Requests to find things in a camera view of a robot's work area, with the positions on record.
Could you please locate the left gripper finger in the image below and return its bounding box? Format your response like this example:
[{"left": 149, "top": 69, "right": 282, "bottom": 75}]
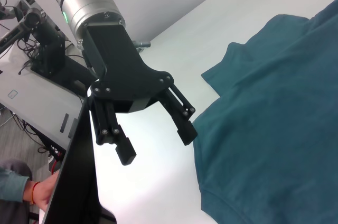
[
  {"left": 155, "top": 83, "right": 198, "bottom": 147},
  {"left": 90, "top": 97, "right": 137, "bottom": 166}
]

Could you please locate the black equipment stand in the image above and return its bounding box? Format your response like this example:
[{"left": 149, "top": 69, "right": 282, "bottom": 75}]
[{"left": 30, "top": 22, "right": 100, "bottom": 95}]

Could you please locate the person forearm grey sleeve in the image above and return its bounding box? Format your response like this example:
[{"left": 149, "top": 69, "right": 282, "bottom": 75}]
[{"left": 0, "top": 165, "right": 36, "bottom": 205}]

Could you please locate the red cable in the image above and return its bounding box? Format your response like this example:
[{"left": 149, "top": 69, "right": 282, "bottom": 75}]
[{"left": 51, "top": 159, "right": 65, "bottom": 176}]

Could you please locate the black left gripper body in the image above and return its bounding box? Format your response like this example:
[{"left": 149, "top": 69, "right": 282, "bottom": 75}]
[{"left": 78, "top": 22, "right": 174, "bottom": 114}]

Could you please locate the red string bracelet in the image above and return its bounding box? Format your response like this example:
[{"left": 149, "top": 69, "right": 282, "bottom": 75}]
[{"left": 29, "top": 181, "right": 42, "bottom": 205}]

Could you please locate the person bare hand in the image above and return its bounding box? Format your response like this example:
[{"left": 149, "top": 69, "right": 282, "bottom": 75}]
[{"left": 35, "top": 173, "right": 59, "bottom": 209}]

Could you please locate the black table side panel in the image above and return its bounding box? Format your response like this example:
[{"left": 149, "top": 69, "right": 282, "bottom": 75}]
[{"left": 42, "top": 90, "right": 118, "bottom": 224}]

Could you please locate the silver metal connector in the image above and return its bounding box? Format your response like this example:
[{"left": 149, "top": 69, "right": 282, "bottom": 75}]
[{"left": 133, "top": 39, "right": 152, "bottom": 50}]

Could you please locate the white cabinet case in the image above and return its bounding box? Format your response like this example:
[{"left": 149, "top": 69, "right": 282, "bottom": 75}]
[{"left": 0, "top": 32, "right": 88, "bottom": 156}]

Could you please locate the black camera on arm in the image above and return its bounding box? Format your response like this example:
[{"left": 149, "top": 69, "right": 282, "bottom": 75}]
[{"left": 0, "top": 7, "right": 51, "bottom": 53}]

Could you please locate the teal blue shirt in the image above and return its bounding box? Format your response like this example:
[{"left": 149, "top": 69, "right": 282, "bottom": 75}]
[{"left": 192, "top": 0, "right": 338, "bottom": 224}]

